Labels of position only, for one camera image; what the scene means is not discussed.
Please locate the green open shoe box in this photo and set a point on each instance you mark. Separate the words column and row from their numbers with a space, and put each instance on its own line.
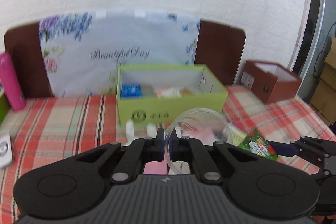
column 167, row 92

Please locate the pink thermos bottle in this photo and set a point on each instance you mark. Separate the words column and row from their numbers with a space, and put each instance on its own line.
column 10, row 83

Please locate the red plaid bed sheet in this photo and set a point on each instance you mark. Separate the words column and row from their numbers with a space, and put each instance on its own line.
column 50, row 129

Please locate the white power bank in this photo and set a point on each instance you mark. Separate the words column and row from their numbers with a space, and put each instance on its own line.
column 6, row 153

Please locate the green printed small box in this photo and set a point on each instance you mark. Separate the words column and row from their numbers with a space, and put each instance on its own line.
column 255, row 143

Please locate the floral Beautiful Day plastic bag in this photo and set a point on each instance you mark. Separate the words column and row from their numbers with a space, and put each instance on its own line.
column 82, row 51

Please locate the stacked cardboard boxes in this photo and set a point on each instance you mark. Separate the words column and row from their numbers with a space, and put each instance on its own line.
column 323, row 100

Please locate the dark brown headboard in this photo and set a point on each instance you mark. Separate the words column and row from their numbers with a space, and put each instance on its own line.
column 220, row 47

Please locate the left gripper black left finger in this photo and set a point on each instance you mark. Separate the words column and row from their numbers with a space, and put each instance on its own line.
column 140, row 152

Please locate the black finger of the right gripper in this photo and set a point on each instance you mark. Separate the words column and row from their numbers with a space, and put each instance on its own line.
column 285, row 149

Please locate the blue square packet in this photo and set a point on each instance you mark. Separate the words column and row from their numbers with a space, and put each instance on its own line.
column 131, row 90

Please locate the clear plastic round container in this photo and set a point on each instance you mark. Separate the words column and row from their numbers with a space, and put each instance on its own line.
column 203, row 124

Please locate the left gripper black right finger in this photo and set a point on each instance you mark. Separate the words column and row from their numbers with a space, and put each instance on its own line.
column 196, row 155

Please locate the green box lid tray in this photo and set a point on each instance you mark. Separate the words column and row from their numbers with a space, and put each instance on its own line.
column 4, row 107

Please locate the white pink glove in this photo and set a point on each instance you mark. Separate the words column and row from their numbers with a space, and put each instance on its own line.
column 150, row 130

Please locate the brown open cardboard box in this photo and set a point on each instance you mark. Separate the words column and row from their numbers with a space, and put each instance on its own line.
column 270, row 82

